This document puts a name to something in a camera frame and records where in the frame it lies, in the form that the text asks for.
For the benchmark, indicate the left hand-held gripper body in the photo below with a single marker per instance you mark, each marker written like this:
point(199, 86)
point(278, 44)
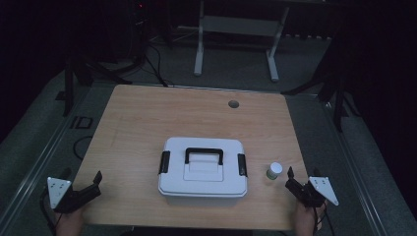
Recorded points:
point(64, 201)

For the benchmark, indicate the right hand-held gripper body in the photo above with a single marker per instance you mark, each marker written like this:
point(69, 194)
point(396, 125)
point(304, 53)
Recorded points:
point(308, 195)

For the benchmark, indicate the small white bottle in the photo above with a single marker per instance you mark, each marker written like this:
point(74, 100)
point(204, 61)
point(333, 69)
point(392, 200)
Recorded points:
point(274, 169)

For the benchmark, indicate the person's left hand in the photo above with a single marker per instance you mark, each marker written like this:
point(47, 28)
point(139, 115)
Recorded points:
point(69, 223)

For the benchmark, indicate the person's right hand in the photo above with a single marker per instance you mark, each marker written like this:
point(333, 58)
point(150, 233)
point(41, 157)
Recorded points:
point(306, 220)

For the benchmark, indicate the black tripod stand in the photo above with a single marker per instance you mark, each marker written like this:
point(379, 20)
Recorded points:
point(331, 91)
point(82, 73)

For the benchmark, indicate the white metal stand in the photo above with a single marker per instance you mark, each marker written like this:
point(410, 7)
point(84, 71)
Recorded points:
point(241, 26)

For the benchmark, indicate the black square floor frame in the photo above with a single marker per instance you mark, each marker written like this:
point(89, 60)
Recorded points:
point(72, 123)

